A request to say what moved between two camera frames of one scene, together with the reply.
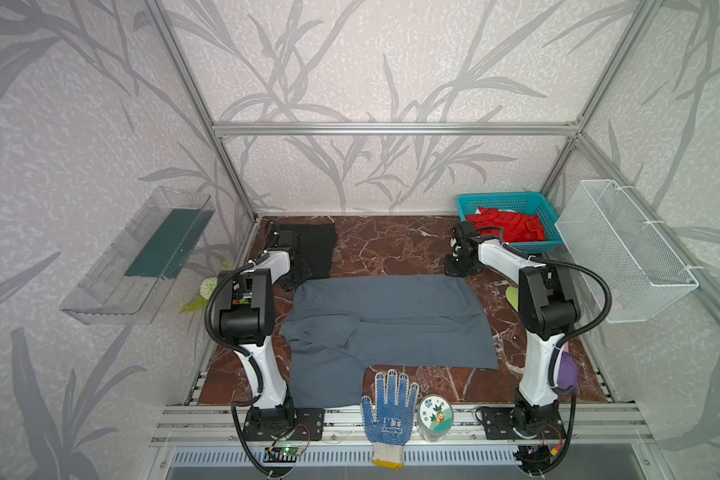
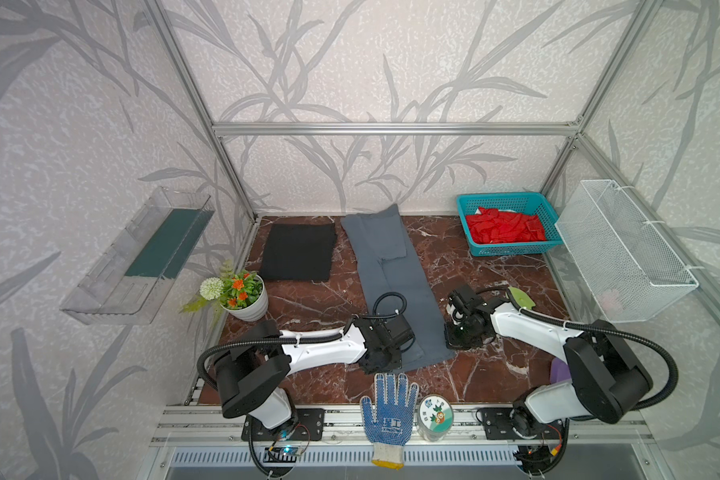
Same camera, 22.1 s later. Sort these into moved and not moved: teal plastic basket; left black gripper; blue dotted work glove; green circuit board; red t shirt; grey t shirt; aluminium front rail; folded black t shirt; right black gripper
Moved: grey t shirt; left black gripper; right black gripper
Not moved: aluminium front rail; green circuit board; teal plastic basket; folded black t shirt; red t shirt; blue dotted work glove
